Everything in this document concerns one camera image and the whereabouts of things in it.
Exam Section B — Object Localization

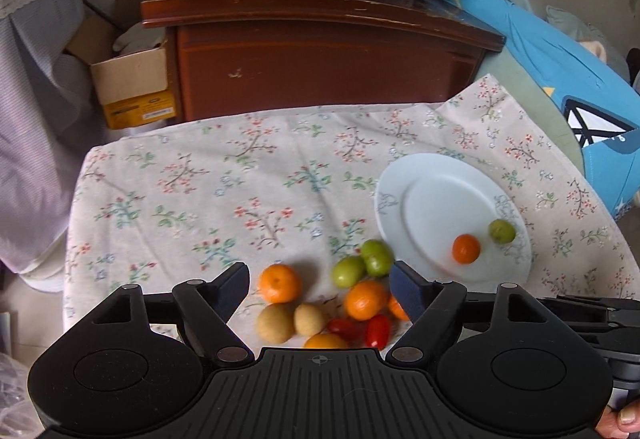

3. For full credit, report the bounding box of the red cherry tomato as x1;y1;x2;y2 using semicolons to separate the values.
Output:
365;314;391;351
327;318;368;342

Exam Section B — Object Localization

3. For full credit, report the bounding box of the white plate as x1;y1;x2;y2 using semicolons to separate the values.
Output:
374;153;532;286

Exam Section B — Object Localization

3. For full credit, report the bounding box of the brown cardboard box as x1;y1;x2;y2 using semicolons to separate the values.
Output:
65;0;151;64

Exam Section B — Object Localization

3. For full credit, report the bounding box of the pale green bed sheet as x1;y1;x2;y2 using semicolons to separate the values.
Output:
440;0;601;180

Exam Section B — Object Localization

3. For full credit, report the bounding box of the green plum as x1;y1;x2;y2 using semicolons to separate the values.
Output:
488;218;517;245
332;256;368;290
361;239;396;278

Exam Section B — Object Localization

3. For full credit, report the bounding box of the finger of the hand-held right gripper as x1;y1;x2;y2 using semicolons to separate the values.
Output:
542;295;640;335

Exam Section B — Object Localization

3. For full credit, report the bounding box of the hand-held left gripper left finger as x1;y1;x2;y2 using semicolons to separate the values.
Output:
75;263;256;367

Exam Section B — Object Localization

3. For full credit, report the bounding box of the brown kiwi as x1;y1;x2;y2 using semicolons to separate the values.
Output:
256;303;297;345
293;303;327;338

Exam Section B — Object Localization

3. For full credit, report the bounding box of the person's right hand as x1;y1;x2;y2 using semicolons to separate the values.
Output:
597;403;640;439

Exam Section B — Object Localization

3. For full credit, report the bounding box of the blue printed blanket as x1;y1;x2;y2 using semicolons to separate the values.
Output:
425;0;640;220

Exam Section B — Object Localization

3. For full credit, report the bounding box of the lavender bed skirt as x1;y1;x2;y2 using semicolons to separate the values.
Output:
0;0;108;291

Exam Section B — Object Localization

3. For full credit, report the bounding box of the open yellow cardboard box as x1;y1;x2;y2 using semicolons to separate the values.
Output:
90;41;177;130

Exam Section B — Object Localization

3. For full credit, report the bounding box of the floral tablecloth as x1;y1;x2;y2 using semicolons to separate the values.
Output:
62;74;640;370

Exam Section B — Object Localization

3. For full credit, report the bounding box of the translucent plastic bag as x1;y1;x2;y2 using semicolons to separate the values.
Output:
0;349;51;439

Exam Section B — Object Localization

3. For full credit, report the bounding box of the brown wooden nightstand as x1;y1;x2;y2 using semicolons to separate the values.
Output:
141;0;507;124

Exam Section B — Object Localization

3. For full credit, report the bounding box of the orange mandarin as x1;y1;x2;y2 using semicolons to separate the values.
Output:
388;295;412;322
258;264;304;305
303;333;350;351
344;280;391;322
452;234;482;265

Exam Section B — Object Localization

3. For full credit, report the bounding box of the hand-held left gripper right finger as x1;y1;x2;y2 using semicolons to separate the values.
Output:
385;260;571;367

